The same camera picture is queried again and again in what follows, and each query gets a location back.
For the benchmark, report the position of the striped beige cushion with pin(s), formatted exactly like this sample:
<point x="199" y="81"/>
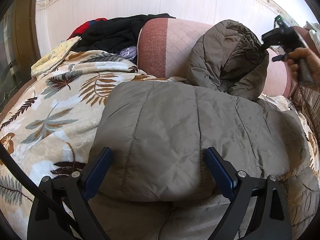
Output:
<point x="307" y="101"/>

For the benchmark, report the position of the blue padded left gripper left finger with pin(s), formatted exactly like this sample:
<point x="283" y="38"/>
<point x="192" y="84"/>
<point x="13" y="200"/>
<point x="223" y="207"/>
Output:
<point x="63" y="212"/>

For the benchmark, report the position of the red garment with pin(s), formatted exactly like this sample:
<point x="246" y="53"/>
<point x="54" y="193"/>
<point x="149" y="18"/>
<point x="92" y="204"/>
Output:
<point x="81" y="29"/>

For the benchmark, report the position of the yellow floral pillow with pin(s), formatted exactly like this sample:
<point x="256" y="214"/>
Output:
<point x="51" y="60"/>

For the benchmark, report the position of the leaf-patterned plush blanket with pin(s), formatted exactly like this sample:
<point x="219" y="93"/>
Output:
<point x="51" y="128"/>

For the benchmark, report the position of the purple patterned small cloth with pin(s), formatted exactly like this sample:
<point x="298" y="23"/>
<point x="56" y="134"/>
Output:
<point x="129" y="53"/>

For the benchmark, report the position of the olive quilted hooded jacket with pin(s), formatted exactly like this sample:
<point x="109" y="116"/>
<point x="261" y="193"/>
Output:
<point x="158" y="186"/>

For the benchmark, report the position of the black garment pile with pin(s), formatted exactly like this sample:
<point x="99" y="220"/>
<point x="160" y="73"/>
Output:
<point x="115" y="34"/>

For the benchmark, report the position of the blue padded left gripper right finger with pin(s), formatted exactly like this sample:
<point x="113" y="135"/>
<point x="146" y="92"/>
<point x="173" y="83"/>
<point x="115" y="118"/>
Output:
<point x="270" y="218"/>

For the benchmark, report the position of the wooden glass-panel door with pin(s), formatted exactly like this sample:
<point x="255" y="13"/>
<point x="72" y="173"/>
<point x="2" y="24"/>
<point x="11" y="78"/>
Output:
<point x="19" y="46"/>

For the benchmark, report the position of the white crumpled cloth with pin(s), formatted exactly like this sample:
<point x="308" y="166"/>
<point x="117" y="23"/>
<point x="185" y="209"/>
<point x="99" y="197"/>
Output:
<point x="313" y="29"/>

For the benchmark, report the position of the pink sofa armrest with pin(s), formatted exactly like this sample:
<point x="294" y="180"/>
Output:
<point x="307" y="38"/>

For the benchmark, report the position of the pink bolster pillow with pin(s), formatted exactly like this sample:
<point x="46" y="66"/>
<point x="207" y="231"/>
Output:
<point x="164" y="45"/>

